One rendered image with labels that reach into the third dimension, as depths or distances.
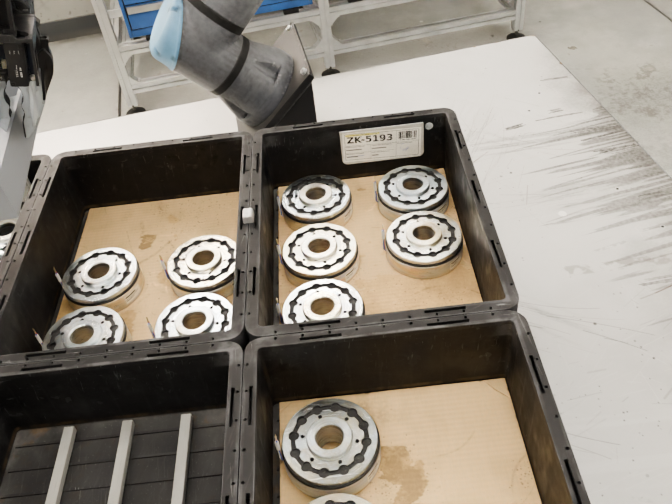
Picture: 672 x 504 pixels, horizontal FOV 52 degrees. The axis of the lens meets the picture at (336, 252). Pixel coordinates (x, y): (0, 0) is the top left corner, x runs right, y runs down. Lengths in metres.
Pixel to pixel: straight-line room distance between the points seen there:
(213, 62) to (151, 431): 0.65
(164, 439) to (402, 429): 0.27
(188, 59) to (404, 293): 0.57
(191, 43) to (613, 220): 0.76
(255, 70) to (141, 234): 0.37
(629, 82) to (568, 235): 1.85
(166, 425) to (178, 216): 0.37
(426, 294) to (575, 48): 2.39
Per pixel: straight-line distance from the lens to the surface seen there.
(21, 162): 0.87
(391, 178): 1.04
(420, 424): 0.79
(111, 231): 1.10
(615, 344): 1.06
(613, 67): 3.09
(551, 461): 0.69
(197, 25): 1.22
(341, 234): 0.95
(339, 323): 0.75
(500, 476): 0.76
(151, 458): 0.82
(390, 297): 0.90
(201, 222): 1.06
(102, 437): 0.86
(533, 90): 1.55
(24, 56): 0.80
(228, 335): 0.76
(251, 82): 1.25
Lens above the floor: 1.50
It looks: 44 degrees down
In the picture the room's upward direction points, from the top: 8 degrees counter-clockwise
